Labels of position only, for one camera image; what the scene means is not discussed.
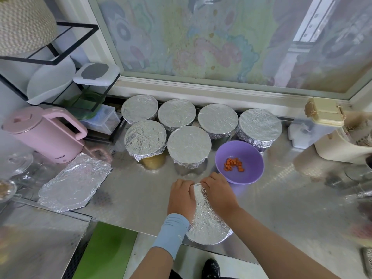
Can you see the person's right hand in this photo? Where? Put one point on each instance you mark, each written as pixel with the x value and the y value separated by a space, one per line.
pixel 221 194

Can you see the person's left hand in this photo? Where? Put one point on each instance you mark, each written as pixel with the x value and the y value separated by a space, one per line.
pixel 182 199

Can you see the foil-covered bowl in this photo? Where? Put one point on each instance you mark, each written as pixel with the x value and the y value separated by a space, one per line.
pixel 217 120
pixel 139 107
pixel 209 226
pixel 145 139
pixel 176 113

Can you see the yellow bowl with greens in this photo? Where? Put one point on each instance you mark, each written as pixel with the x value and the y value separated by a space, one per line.
pixel 153 162

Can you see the purple bowl carrot pieces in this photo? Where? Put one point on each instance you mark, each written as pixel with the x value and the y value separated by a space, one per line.
pixel 249 154

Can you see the stack of aluminium foil sheets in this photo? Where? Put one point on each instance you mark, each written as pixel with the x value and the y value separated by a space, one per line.
pixel 74 183

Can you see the person's right forearm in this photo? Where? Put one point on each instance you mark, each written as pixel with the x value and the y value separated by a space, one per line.
pixel 285 250

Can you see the stainless steel countertop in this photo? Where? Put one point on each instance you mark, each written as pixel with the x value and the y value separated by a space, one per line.
pixel 290 212

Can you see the light blue wristband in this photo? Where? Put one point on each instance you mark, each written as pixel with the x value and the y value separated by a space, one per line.
pixel 171 235

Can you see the black right shoe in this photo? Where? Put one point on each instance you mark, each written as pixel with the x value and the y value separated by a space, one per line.
pixel 211 269

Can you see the green floor mat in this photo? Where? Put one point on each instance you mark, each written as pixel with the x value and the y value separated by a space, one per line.
pixel 104 252

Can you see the clear plastic box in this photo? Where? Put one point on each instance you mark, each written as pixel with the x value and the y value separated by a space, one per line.
pixel 100 120

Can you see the cream organiser tray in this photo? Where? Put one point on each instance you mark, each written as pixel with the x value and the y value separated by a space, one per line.
pixel 343 148

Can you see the beige round object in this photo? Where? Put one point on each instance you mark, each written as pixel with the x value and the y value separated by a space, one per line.
pixel 324 112

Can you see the window with cartoon film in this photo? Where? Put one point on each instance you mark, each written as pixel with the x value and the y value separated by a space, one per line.
pixel 226 37

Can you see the pink electric kettle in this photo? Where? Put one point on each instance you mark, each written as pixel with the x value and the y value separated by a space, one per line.
pixel 38 133

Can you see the clear glass jar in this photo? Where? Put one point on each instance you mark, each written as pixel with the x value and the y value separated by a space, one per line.
pixel 17 164

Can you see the white plate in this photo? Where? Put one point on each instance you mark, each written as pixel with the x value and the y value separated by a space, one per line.
pixel 51 81

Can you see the black metal rack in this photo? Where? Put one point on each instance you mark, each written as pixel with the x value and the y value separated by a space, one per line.
pixel 70 46

